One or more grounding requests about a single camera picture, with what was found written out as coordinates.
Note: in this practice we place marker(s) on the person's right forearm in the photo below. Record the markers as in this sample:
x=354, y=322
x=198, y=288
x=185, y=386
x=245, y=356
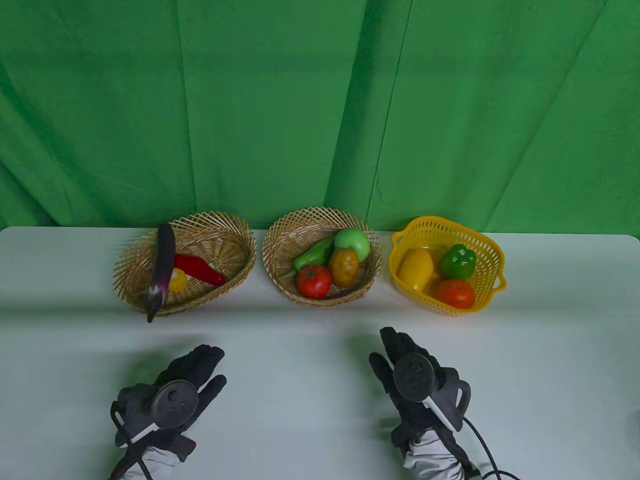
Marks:
x=435, y=460

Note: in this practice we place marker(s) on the yellow plastic basket container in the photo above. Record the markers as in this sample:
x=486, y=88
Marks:
x=490, y=255

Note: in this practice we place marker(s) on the small yellow pepper object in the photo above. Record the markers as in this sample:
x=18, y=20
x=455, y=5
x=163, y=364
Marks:
x=179, y=282

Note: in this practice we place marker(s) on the green apple object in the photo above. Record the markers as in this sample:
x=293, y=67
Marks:
x=354, y=241

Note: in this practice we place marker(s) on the purple eggplant object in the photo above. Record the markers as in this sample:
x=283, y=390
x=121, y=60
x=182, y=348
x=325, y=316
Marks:
x=164, y=265

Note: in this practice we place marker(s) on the long green pepper object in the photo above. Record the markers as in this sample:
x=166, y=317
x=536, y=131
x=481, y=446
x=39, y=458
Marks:
x=312, y=255

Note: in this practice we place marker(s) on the person's left forearm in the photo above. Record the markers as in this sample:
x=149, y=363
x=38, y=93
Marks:
x=150, y=465

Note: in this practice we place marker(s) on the red tomato object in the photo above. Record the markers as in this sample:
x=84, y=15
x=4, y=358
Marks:
x=314, y=282

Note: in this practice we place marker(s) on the round wicker basket container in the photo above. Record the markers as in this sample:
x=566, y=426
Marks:
x=285, y=240

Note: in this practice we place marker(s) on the orange fruit object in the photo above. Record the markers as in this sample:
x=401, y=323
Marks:
x=456, y=294

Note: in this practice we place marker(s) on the oval wicker basket container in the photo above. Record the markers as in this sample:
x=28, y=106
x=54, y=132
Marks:
x=225, y=250

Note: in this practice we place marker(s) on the green bell pepper object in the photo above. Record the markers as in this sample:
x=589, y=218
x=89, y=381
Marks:
x=457, y=262

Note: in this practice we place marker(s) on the black round tracker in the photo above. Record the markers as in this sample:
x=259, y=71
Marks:
x=175, y=404
x=414, y=377

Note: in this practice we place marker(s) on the yellow mango object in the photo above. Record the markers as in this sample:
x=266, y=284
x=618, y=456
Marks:
x=416, y=269

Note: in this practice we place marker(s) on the person's left hand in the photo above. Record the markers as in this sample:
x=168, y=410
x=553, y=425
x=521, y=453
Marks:
x=195, y=365

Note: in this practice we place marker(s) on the person's right hand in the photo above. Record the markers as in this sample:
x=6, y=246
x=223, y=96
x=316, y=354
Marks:
x=400, y=345

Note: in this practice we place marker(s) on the green background cloth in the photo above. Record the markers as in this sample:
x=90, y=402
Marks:
x=280, y=110

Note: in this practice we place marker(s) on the brown pear object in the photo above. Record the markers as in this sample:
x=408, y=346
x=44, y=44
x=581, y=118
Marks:
x=344, y=267

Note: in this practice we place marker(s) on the red chili pepper object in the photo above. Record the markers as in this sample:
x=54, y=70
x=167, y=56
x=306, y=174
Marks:
x=200, y=269

